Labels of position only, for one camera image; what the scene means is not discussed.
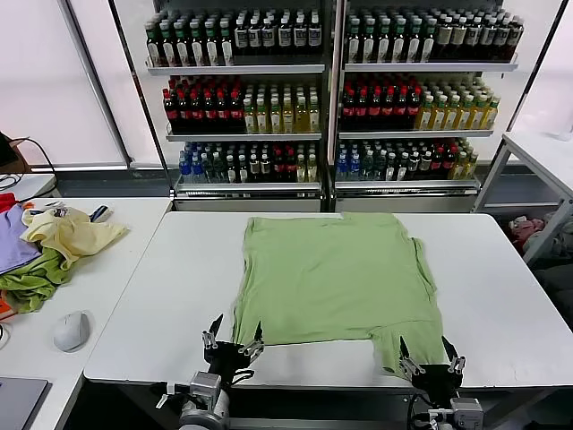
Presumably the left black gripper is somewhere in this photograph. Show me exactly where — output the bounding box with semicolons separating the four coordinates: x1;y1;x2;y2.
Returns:
201;313;265;386

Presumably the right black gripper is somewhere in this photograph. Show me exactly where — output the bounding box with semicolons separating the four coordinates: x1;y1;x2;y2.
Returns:
398;334;466;400

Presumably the light green T-shirt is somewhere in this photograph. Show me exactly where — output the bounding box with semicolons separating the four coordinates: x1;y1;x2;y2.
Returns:
230;212;449;375

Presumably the grey garment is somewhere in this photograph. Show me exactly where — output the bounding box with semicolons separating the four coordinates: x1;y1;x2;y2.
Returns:
521;223;573;259

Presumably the white computer mouse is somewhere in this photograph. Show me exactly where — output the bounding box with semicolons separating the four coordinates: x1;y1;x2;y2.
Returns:
52;310;90;353

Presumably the pink garment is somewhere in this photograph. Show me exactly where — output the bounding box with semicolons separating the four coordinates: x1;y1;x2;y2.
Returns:
509;214;545;241

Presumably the pale yellow garment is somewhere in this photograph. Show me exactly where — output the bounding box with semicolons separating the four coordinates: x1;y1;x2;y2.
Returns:
21;206;131;270

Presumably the moss green garment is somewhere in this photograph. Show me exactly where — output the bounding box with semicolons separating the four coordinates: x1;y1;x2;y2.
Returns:
0;245;75;314

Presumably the white printed fabric piece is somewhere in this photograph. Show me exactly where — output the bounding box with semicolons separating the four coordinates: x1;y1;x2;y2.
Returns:
44;200;71;219

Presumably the grey laptop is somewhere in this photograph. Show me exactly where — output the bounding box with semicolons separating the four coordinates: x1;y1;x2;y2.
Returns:
0;377;49;430

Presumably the purple garment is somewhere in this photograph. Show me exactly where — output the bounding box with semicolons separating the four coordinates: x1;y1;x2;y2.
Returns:
0;203;44;275

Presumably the drink display shelf unit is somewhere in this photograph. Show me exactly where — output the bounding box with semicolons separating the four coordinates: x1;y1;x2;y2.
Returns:
142;0;336;214
333;0;521;214

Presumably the brown cardboard box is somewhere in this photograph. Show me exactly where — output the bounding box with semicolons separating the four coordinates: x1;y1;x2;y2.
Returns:
7;136;32;174

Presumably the green cap tea bottle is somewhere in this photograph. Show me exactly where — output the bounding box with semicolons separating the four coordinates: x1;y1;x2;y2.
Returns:
219;20;235;67
376;17;391;63
146;21;161;67
422;17;437;63
346;17;362;63
190;21;205;67
391;17;406;63
175;21;190;67
406;17;422;63
204;21;219;67
160;21;175;67
361;17;376;63

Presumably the dark bottle white label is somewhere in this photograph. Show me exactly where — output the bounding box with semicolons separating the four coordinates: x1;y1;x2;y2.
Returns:
235;13;250;58
495;15;510;61
465;15;481;62
481;15;496;62
261;13;276;58
293;13;308;57
509;15;525;60
307;12;322;57
248;13;262;58
278;13;293;57

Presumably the beige label drink bottle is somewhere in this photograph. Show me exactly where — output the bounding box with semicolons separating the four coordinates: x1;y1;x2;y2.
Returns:
436;15;451;62
450;15;466;62

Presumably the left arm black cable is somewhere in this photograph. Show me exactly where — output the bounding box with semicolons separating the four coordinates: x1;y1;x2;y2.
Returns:
228;366;256;387

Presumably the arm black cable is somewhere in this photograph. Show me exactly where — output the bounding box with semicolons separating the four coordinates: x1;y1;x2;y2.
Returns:
406;391;432;429
228;366;256;387

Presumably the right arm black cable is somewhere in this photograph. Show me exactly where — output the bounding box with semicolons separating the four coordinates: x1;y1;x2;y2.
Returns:
406;391;432;429

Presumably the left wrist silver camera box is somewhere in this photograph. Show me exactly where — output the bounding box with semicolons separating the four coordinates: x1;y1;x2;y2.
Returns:
190;371;224;402

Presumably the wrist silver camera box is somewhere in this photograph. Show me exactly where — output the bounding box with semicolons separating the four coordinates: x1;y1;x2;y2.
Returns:
449;396;484;425
190;371;224;402

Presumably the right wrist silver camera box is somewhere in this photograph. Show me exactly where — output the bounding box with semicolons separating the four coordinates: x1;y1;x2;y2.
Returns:
449;396;484;425

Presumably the white metal frame table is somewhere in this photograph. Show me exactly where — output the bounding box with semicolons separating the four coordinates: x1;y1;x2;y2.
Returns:
472;132;573;265

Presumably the thick black cable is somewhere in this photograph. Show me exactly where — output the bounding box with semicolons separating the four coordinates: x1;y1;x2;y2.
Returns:
15;136;57;198

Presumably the black window frame bar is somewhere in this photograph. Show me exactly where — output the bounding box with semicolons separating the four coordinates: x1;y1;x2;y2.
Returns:
107;0;175;196
508;0;573;133

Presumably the grey window frame bar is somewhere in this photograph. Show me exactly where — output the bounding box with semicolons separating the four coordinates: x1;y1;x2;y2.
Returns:
57;0;135;168

